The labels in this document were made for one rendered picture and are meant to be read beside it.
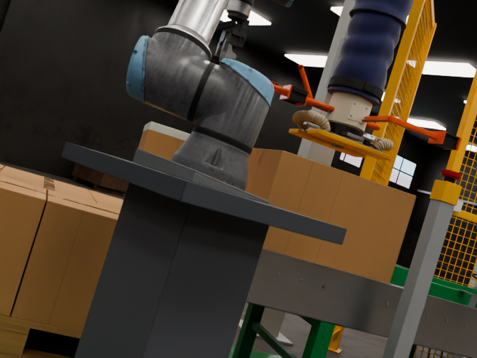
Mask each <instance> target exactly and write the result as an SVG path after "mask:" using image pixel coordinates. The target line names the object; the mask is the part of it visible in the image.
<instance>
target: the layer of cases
mask: <svg viewBox="0 0 477 358"><path fill-rule="evenodd" d="M123 201H124V200H122V199H119V198H117V197H112V196H110V195H105V194H102V193H100V192H95V191H92V190H88V189H85V188H81V187H77V186H75V185H71V184H67V183H63V182H60V181H57V180H53V179H50V178H46V177H43V176H40V175H36V174H33V173H29V172H25V171H23V170H19V169H15V168H11V167H8V166H5V167H4V165H1V164H0V315H5V316H9V315H10V314H11V317H13V318H18V319H22V320H28V321H32V322H38V323H42V324H46V325H52V326H56V327H61V328H65V329H68V330H75V331H78V332H82V331H83V328H84V324H85V322H86V319H87V315H88V312H89V309H90V306H91V303H92V299H93V297H94V292H95V290H96V287H97V284H98V280H99V277H100V274H101V272H102V267H103V265H104V261H105V258H106V254H107V252H108V249H109V245H110V242H111V238H112V236H113V233H114V229H115V226H116V223H117V220H118V217H119V213H120V211H121V206H122V204H123ZM12 307H13V309H12ZM11 309H12V313H11Z"/></svg>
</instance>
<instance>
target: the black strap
mask: <svg viewBox="0 0 477 358"><path fill-rule="evenodd" d="M332 85H338V86H344V87H350V88H354V89H357V90H360V91H363V92H366V93H369V94H371V95H373V96H374V97H376V98H378V100H379V102H381V100H382V97H383V93H384V92H383V90H382V89H381V88H379V87H377V86H375V85H373V84H371V83H369V82H366V81H363V80H360V79H356V78H353V77H347V76H341V75H336V76H332V77H331V78H330V81H329V84H328V87H330V86H332Z"/></svg>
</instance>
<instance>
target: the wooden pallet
mask: <svg viewBox="0 0 477 358"><path fill-rule="evenodd" d="M12 309H13V307H12ZM12 309H11V313H12ZM30 329H35V330H42V331H45V332H51V333H55V334H59V335H65V336H69V337H75V338H79V339H80V337H81V335H82V332H78V331H75V330H68V329H65V328H61V327H56V326H52V325H46V324H42V323H38V322H32V321H28V320H22V319H18V318H13V317H11V314H10V315H9V316H5V315H0V358H73V357H66V356H62V355H59V354H52V353H48V352H41V351H38V350H34V349H27V348H24V347H25V344H26V340H27V338H28V333H29V331H30Z"/></svg>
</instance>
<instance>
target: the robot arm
mask: <svg viewBox="0 0 477 358"><path fill-rule="evenodd" d="M228 1H229V4H228ZM253 2H254V0H179V2H178V4H177V6H176V8H175V10H174V12H173V15H172V17H171V19H170V21H169V23H168V25H167V26H162V27H159V28H158V29H156V31H155V33H154V35H153V37H152V38H150V37H149V36H141V37H140V38H139V40H138V42H137V44H136V46H135V48H134V50H133V54H132V56H131V60H130V63H129V66H128V72H127V76H126V90H127V92H128V94H129V95H130V96H131V97H133V98H135V99H137V100H139V101H141V102H142V103H144V104H148V105H150V106H152V107H155V108H157V109H160V110H162V111H164V112H167V113H169V114H172V115H174V116H177V117H180V118H181V119H184V120H187V121H190V122H192V123H193V124H194V128H193V130H192V133H191V134H190V136H189V137H188V138H187V140H186V141H185V142H184V143H183V144H182V145H181V147H179V148H178V150H177V151H176V152H174V154H173V156H172V159H171V161H173V162H176V163H179V164H181V165H184V166H187V167H188V168H192V169H194V170H197V171H199V172H201V173H204V174H206V175H209V176H211V177H213V178H216V179H217V180H220V181H222V182H225V183H227V184H230V185H232V186H234V187H236V188H239V189H241V190H244V191H245V189H246V186H247V184H248V181H247V180H248V159H249V157H250V154H251V151H252V150H253V147H254V144H255V142H256V139H257V138H258V135H259V132H260V130H261V127H262V125H263V122H264V120H265V117H266V115H267V113H268V110H269V108H270V104H271V101H272V98H273V95H274V91H275V89H274V86H273V83H272V82H271V81H270V80H269V79H268V78H267V77H265V76H264V75H262V74H261V73H259V72H258V71H257V70H254V69H253V68H251V67H249V66H247V65H245V64H243V63H240V62H239V61H236V60H232V59H236V54H235V53H234V52H233V51H232V49H235V50H239V49H241V48H243V46H244V43H245V40H246V36H247V35H246V32H247V30H248V26H249V23H250V21H249V20H247V19H248V18H249V16H250V13H251V9H252V6H253ZM227 4H228V7H227V10H226V12H227V13H228V15H227V17H228V18H229V19H231V21H225V22H222V23H219V21H220V19H221V16H222V14H223V12H224V9H225V8H226V5H227ZM222 30H223V31H222ZM216 31H222V33H221V37H220V39H219V43H218V46H217V48H216V52H215V55H216V56H218V57H220V58H219V65H216V64H214V63H211V62H210V60H211V59H212V53H211V51H210V49H209V47H208V45H209V43H210V41H211V39H212V36H213V35H214V32H216Z"/></svg>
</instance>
